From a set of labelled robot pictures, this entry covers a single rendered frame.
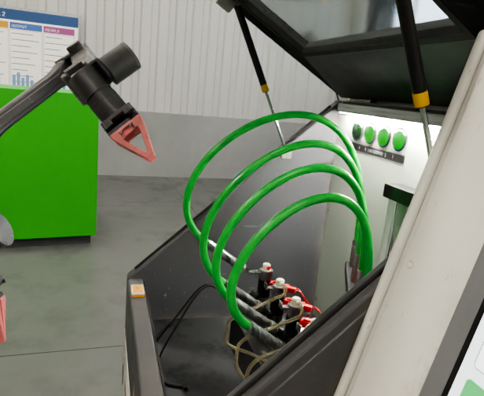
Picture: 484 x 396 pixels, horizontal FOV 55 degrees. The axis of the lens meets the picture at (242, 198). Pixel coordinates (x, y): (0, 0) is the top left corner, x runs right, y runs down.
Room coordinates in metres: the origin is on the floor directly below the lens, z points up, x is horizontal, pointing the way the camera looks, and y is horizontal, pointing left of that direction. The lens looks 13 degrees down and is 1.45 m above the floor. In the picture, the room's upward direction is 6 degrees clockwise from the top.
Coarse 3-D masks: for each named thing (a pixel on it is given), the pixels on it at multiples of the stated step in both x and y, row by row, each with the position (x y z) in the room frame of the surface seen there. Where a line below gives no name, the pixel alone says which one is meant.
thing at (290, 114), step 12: (264, 120) 0.89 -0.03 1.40; (276, 120) 0.90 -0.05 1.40; (324, 120) 0.93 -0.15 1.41; (240, 132) 0.88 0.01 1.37; (336, 132) 0.94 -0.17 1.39; (216, 144) 0.87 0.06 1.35; (348, 144) 0.95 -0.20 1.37; (204, 156) 0.87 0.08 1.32; (360, 168) 0.96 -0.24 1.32; (192, 180) 0.86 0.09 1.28; (192, 228) 0.86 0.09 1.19
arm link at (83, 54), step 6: (78, 42) 1.26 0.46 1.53; (66, 48) 1.27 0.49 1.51; (72, 48) 1.26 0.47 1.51; (78, 48) 1.26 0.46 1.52; (84, 48) 1.27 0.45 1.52; (72, 54) 1.26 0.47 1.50; (78, 54) 1.25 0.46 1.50; (84, 54) 1.21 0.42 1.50; (90, 54) 1.24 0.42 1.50; (72, 60) 1.23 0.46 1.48; (78, 60) 1.15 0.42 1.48; (84, 60) 0.97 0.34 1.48; (90, 60) 1.12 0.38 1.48; (66, 78) 0.93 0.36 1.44; (66, 84) 0.94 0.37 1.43; (72, 90) 0.94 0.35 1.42; (78, 96) 0.94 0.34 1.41; (84, 102) 0.94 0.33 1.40
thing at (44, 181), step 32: (0, 96) 3.61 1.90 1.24; (64, 96) 3.83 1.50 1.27; (32, 128) 3.71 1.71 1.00; (64, 128) 3.83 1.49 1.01; (96, 128) 3.94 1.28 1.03; (0, 160) 3.61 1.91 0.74; (32, 160) 3.71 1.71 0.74; (64, 160) 3.83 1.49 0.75; (96, 160) 3.95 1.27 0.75; (0, 192) 3.60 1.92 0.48; (32, 192) 3.71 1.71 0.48; (64, 192) 3.83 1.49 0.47; (96, 192) 3.95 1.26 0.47; (32, 224) 3.71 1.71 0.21; (64, 224) 3.83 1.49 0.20; (96, 224) 3.96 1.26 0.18
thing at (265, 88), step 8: (240, 8) 1.21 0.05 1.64; (240, 16) 1.21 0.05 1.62; (240, 24) 1.21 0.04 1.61; (248, 32) 1.22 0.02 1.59; (248, 40) 1.22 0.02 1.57; (248, 48) 1.22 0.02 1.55; (256, 56) 1.22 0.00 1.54; (256, 64) 1.22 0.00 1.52; (256, 72) 1.23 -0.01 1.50; (264, 80) 1.22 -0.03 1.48; (264, 88) 1.22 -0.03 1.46; (272, 112) 1.24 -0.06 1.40; (280, 136) 1.24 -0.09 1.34; (288, 152) 1.25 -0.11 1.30
